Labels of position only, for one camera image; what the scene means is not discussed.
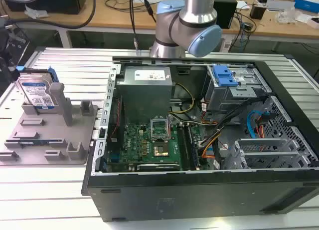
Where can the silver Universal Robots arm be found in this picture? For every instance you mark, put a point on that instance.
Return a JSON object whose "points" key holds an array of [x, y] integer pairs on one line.
{"points": [[189, 23]]}

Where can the blue disk bay latch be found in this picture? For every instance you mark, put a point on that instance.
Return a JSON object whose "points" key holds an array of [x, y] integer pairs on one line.
{"points": [[224, 76]]}

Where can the metal disk bay cage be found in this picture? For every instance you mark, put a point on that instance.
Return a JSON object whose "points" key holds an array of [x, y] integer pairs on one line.
{"points": [[231, 90]]}

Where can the hard disk in blue carrier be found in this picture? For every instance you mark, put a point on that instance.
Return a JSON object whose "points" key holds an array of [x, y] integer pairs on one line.
{"points": [[35, 90]]}

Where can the grey power supply unit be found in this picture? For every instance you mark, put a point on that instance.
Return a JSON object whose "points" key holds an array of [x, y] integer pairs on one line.
{"points": [[145, 90]]}

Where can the green motherboard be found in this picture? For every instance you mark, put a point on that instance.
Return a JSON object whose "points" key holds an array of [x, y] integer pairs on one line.
{"points": [[152, 145]]}

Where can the CPU socket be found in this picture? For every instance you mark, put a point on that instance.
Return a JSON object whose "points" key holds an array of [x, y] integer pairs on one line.
{"points": [[161, 152]]}

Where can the black RAM slot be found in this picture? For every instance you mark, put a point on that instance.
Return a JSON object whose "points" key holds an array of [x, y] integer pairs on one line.
{"points": [[183, 147]]}

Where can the black expansion slot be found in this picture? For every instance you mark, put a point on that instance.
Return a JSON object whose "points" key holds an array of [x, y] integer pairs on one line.
{"points": [[158, 167]]}

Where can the black open PC case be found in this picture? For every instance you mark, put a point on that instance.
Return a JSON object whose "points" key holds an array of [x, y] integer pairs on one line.
{"points": [[199, 190]]}

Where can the wooden desk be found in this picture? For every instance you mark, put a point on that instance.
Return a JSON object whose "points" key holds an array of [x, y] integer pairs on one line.
{"points": [[124, 13]]}

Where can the grey parts rack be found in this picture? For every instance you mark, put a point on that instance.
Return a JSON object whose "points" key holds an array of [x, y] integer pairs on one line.
{"points": [[49, 135]]}

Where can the black box on desk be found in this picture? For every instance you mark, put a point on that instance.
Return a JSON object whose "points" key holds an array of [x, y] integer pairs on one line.
{"points": [[225, 11]]}

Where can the RAM stick in rack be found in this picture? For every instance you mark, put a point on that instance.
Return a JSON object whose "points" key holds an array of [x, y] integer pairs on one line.
{"points": [[33, 142]]}

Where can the black desktop computer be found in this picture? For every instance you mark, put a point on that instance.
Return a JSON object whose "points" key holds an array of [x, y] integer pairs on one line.
{"points": [[59, 0]]}

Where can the blue and white box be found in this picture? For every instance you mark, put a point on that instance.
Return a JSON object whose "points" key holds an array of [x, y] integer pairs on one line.
{"points": [[306, 3]]}

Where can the silver expansion slot bracket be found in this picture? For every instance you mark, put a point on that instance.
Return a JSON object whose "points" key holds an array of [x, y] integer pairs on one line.
{"points": [[264, 144]]}

